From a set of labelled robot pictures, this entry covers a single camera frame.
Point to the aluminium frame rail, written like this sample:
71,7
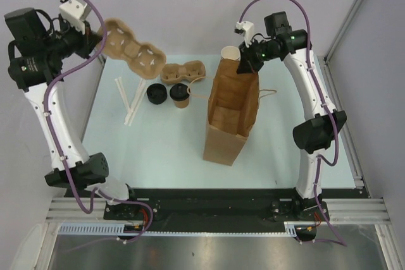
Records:
341,211

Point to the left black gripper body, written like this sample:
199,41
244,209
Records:
79,41

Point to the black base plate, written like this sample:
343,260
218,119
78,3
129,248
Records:
223,211

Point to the white wrapped straw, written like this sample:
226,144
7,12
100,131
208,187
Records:
122,92
139,94

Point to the brown paper bag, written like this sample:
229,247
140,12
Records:
232,110

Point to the white cable duct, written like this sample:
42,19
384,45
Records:
94,229

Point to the stack of black lids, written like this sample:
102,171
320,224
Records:
157,93

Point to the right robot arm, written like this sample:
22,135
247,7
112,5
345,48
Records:
323,121

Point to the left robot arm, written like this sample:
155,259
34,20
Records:
36,57

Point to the black coffee cup lid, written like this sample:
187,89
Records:
179,92

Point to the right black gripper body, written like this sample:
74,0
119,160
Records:
258,53

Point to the brown pulp cup carrier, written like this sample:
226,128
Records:
142,58

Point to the stack of paper cups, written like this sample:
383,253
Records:
231,53

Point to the single brown paper cup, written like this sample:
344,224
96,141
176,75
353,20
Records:
182,104

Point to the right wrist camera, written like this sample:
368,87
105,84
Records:
246,29

